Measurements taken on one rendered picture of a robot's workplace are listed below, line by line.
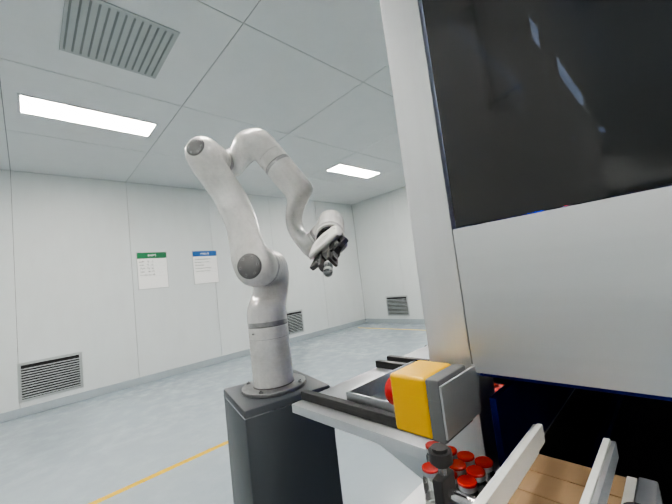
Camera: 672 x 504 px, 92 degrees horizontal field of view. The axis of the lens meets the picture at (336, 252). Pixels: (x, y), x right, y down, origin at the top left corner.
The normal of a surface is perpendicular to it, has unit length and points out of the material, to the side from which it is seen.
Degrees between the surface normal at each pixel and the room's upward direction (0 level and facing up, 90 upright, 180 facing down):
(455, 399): 90
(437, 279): 90
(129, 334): 90
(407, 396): 90
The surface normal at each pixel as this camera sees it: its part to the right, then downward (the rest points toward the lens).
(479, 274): -0.72, 0.03
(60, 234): 0.68, -0.14
